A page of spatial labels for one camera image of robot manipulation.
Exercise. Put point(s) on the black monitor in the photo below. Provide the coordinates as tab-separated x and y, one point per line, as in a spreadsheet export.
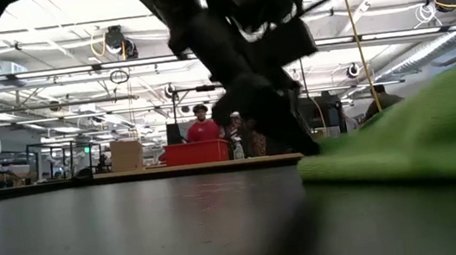
173	134

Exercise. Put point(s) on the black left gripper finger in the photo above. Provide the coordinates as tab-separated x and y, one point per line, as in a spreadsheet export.
269	109

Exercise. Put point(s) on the red plastic bin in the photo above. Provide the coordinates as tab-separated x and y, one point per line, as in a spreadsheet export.
196	153

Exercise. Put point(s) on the clear spray bottle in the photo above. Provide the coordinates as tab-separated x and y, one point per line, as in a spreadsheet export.
238	151

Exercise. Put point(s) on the black cabinet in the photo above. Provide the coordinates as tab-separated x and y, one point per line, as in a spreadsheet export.
331	112

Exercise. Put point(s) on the person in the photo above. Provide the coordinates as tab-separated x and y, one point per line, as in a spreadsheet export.
384	101
203	131

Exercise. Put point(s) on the brown cardboard box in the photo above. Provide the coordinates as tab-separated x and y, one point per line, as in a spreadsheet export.
127	155

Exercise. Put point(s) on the patterned cloth panel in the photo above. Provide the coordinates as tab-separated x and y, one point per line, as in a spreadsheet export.
257	141

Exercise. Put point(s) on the green microfibre towel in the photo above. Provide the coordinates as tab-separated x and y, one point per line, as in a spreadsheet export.
430	137

